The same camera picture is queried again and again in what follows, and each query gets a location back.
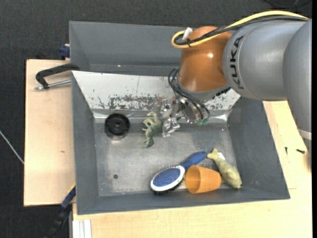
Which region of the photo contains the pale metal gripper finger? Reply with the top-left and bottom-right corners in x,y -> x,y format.
159,101 -> 174,118
161,117 -> 181,138

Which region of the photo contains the green toy animal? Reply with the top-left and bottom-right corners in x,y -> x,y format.
142,111 -> 164,148

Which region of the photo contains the blue and white hairbrush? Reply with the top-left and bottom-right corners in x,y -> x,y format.
150,151 -> 208,193

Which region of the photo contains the grey metal bin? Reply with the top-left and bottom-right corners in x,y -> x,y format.
68,20 -> 291,215

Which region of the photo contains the orange plastic cup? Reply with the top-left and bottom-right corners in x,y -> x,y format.
185,165 -> 222,194

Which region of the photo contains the yellow-green toy fish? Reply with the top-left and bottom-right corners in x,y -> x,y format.
206,148 -> 243,189

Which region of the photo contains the pale wood board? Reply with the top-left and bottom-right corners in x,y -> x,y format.
23,59 -> 76,207

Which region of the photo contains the black round ring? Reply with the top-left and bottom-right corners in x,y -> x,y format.
104,113 -> 131,136

